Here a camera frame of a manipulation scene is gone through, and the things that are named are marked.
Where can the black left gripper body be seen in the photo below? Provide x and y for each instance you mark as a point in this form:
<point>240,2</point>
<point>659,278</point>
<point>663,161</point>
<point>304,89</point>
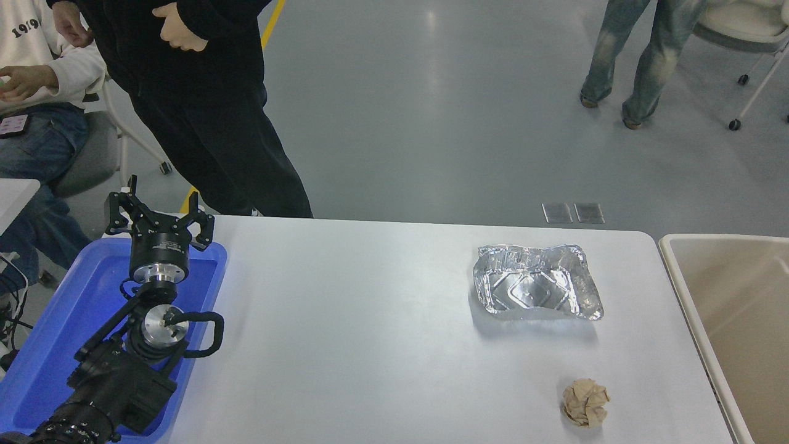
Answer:
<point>159,245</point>

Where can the person's smartphone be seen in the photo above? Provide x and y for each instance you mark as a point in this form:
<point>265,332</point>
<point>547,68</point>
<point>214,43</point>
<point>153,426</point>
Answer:
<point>13,124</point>

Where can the person's left hand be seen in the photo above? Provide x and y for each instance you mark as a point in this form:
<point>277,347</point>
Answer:
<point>31,80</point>

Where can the person's hand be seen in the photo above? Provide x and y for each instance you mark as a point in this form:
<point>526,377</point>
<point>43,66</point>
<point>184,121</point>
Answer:
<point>182,31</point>
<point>73,24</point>

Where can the grey chair with white legs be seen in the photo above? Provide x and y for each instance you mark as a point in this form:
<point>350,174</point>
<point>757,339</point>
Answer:
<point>86,160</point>

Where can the white side table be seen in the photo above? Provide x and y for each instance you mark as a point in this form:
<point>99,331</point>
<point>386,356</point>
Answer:
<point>15,197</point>

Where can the blue plastic tray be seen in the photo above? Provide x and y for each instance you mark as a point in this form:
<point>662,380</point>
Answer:
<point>68,308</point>

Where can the person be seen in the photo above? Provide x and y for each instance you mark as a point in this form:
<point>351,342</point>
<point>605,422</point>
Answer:
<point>653,55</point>
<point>37,58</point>
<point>197,92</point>

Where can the crumpled foil tray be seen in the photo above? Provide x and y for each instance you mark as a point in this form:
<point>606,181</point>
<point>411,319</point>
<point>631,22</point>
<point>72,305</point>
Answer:
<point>530,290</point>

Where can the clear floor plate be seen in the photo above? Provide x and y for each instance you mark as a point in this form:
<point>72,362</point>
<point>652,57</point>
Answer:
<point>557,213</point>
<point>589,213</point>

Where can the crumpled tan paper ball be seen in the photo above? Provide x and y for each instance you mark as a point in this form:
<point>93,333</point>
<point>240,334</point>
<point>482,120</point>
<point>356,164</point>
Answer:
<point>585,402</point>

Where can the large pale bin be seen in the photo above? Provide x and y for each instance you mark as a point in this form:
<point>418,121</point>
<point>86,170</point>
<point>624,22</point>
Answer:
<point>739,320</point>

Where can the white wheeled chair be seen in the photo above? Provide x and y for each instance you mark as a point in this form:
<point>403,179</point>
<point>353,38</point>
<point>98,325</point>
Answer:
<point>749,21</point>

